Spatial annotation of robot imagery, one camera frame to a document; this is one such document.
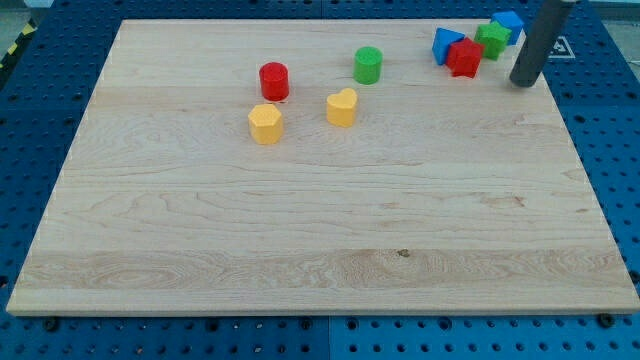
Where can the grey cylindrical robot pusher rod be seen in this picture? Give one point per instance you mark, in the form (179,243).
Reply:
(539,42)

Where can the light wooden board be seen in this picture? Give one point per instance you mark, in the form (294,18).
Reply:
(447,196)

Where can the yellow heart block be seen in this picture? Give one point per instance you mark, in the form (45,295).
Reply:
(341,107)

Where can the blue triangle block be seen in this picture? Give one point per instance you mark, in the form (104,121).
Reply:
(443,39)

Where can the green star block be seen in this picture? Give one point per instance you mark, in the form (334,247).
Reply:
(494,37)

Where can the red cylinder block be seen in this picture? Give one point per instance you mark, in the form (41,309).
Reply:
(274,81)

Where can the red star block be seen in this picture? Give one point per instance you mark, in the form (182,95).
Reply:
(464,57)

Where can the yellow hexagon block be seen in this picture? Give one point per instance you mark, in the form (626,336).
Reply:
(266,124)

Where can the blue cube block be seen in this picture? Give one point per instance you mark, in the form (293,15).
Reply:
(511,21)

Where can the yellow black hazard tape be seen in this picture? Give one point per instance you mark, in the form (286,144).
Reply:
(18,47)

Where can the green cylinder block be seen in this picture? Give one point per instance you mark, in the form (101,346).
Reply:
(367,65)

